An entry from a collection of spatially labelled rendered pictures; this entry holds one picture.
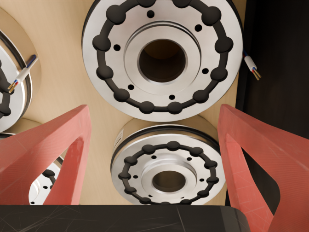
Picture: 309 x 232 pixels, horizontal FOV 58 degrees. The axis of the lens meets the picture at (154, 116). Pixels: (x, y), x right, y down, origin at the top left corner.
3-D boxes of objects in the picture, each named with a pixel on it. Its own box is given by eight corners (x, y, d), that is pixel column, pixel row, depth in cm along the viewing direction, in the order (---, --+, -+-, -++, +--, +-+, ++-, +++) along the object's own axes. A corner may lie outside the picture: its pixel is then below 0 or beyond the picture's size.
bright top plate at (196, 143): (228, 200, 27) (229, 205, 27) (128, 212, 28) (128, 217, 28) (222, 120, 21) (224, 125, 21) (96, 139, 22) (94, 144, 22)
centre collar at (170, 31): (197, 92, 19) (198, 97, 19) (125, 91, 19) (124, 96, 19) (205, 20, 16) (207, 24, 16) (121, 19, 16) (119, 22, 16)
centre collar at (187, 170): (199, 191, 26) (200, 197, 25) (147, 197, 26) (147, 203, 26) (193, 153, 23) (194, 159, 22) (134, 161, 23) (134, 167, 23)
